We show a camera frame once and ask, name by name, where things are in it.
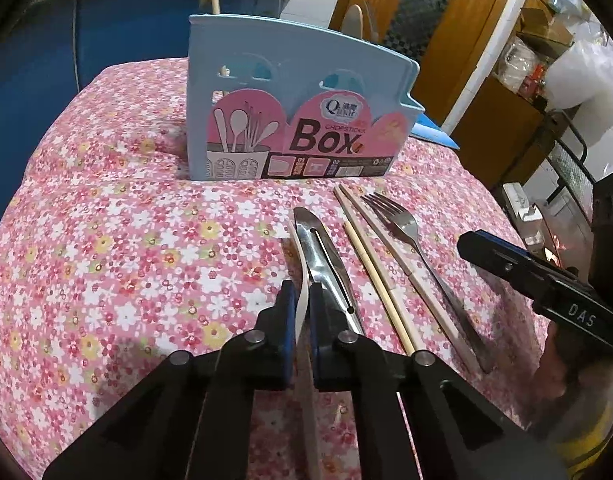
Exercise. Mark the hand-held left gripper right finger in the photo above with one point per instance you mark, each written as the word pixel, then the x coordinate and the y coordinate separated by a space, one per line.
pixel 319 340

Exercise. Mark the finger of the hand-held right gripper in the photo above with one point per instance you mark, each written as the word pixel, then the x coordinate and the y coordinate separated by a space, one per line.
pixel 491 255

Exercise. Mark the blue plastic utensil box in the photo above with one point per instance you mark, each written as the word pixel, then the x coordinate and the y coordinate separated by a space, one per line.
pixel 246 60

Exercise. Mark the person's right forearm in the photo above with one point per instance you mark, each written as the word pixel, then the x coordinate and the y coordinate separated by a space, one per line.
pixel 596 420

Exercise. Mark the person's right hand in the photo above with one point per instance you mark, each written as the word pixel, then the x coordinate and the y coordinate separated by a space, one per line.
pixel 558 370

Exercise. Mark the steel fork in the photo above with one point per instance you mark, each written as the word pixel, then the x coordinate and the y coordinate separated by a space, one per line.
pixel 404 227

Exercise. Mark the large clear plastic bag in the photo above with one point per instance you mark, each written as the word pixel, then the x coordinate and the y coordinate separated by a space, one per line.
pixel 586 70

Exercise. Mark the wooden door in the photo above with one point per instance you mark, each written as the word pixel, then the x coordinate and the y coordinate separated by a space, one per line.
pixel 466 35

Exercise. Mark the white plastic box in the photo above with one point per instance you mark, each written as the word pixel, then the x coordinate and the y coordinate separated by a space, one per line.
pixel 523 202

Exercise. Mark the blue book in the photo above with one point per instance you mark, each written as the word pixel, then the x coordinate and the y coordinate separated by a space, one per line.
pixel 436 132

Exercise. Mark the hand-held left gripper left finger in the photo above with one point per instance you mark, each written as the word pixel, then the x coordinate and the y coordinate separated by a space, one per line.
pixel 286 330

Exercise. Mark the pink floral tablecloth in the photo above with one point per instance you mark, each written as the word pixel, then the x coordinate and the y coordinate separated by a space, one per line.
pixel 136 260

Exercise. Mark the white plastic bag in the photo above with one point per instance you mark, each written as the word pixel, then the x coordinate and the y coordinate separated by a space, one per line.
pixel 516 65

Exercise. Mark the steel table knife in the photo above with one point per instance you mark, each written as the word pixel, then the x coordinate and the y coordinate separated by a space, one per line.
pixel 326 260

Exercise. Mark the wooden storage shelf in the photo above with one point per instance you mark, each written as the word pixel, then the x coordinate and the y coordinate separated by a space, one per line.
pixel 536 35

